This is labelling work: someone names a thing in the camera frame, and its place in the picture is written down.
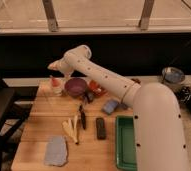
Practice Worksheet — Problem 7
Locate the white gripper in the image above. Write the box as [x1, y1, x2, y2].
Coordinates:
[47, 58, 75, 78]

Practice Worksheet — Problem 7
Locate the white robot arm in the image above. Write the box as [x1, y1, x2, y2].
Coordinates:
[48, 45, 190, 171]

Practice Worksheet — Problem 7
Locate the white paper cup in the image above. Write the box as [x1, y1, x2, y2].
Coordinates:
[50, 81, 63, 96]

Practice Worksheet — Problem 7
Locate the purple bowl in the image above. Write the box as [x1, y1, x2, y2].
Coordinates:
[64, 78, 87, 97]

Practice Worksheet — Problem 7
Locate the orange bowl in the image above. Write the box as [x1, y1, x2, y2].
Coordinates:
[89, 80, 106, 97]

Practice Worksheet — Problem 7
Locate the small dark object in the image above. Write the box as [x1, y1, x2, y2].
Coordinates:
[85, 92, 95, 103]

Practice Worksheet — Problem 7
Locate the blue sponge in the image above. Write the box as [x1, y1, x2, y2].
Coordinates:
[102, 99, 119, 115]

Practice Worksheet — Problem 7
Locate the dark red grapes bunch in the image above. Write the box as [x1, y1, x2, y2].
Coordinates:
[131, 78, 141, 84]

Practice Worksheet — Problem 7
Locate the cream banana peel toy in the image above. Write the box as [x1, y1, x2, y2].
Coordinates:
[62, 115, 79, 145]

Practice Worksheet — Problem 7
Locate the black rectangular block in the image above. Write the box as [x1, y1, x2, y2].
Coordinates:
[96, 118, 106, 140]

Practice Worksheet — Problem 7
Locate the green plastic tray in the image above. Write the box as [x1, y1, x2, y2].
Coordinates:
[115, 116, 137, 171]

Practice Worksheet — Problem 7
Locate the dark chair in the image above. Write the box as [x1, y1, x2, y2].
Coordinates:
[0, 77, 28, 171]

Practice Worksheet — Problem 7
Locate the grey blue cloth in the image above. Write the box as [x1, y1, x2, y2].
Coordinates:
[44, 136, 68, 167]

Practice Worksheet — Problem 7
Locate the grey metal bowl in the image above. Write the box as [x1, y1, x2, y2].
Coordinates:
[162, 67, 185, 84]

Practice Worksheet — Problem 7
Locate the black handled knife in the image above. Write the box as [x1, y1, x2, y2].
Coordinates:
[79, 105, 86, 130]

